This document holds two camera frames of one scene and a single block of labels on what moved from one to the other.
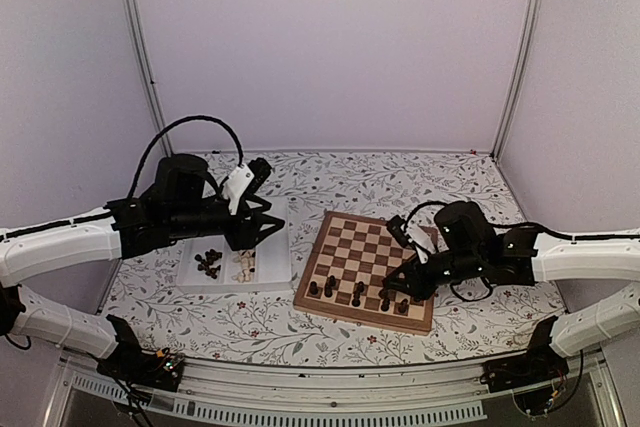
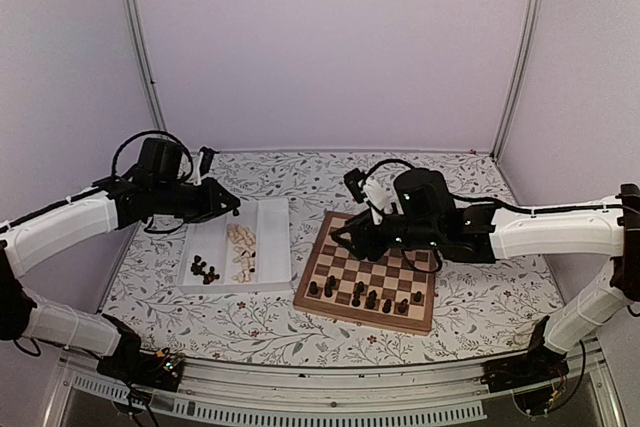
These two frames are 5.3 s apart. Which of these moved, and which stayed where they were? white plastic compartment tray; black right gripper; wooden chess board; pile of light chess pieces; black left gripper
Moved: black right gripper; black left gripper
Stayed: white plastic compartment tray; wooden chess board; pile of light chess pieces
